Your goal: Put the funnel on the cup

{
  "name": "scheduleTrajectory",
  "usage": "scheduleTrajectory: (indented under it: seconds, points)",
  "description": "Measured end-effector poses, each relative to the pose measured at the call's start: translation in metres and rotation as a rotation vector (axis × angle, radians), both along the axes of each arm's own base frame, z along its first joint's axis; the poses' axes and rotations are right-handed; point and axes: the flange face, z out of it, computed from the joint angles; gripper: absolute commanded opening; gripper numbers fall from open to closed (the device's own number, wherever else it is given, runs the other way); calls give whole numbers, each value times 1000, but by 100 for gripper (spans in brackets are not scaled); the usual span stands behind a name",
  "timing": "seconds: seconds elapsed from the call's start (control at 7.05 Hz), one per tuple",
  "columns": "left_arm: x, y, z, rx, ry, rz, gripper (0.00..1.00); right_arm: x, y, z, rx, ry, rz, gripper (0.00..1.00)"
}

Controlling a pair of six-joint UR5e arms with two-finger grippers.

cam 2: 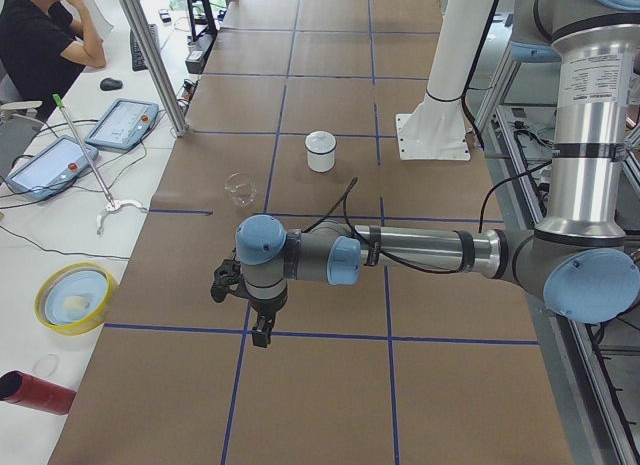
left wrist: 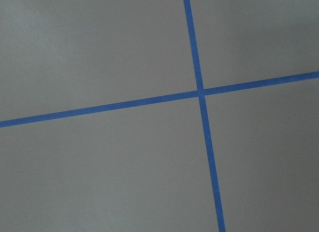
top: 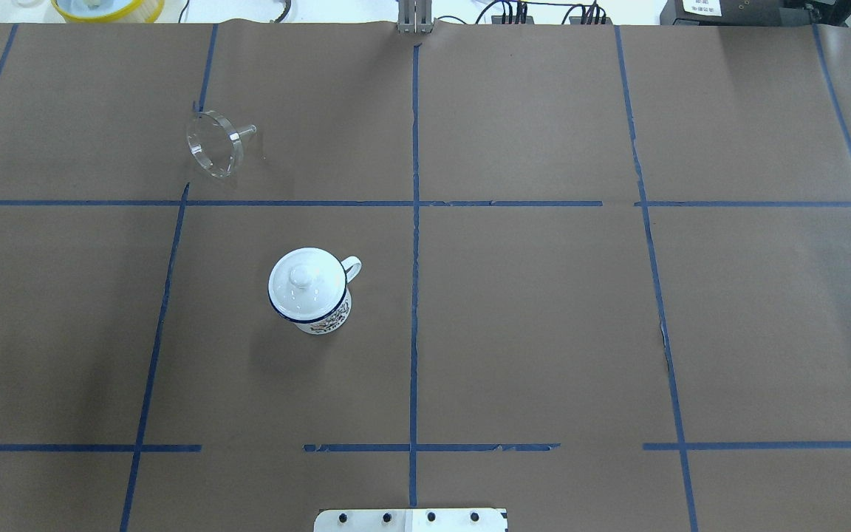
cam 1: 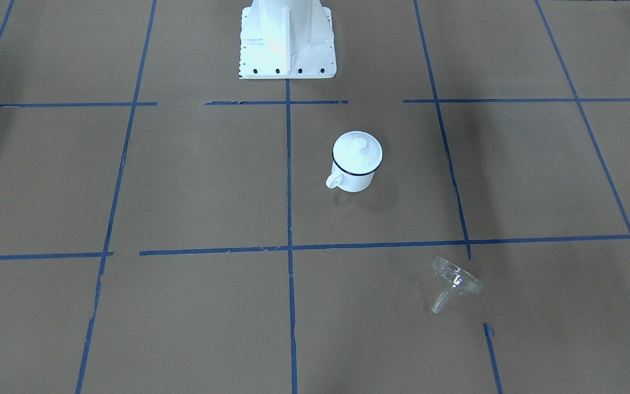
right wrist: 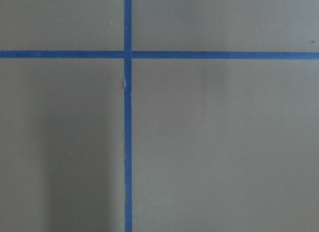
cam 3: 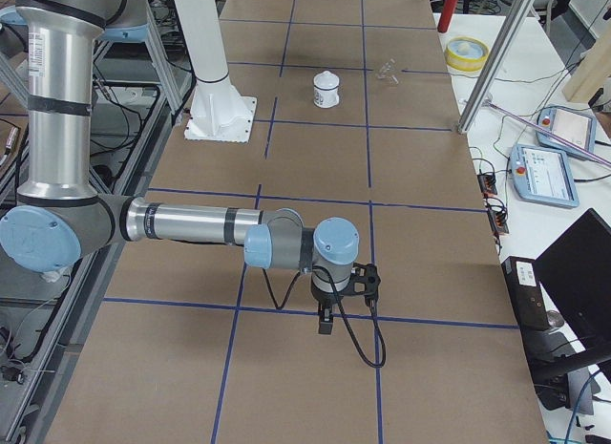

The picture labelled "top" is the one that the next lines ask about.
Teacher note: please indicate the white enamel mug lid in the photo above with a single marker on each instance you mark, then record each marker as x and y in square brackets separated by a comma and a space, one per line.
[306, 285]

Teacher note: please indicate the clear glass funnel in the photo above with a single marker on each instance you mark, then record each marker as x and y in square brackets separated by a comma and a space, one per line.
[216, 145]

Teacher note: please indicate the white enamel mug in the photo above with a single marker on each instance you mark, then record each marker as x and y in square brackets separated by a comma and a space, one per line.
[337, 317]

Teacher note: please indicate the black box with label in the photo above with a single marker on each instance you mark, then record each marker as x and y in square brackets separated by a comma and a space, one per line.
[754, 13]

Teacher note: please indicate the yellow tape roll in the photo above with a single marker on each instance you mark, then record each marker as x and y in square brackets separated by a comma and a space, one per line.
[109, 12]

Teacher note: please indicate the aluminium frame post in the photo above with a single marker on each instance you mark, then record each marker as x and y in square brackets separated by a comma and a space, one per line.
[415, 16]

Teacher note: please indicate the black connector block with cables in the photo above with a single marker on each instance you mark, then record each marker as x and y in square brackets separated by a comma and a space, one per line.
[508, 13]

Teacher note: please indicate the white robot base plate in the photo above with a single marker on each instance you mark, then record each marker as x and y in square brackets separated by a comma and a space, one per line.
[413, 519]

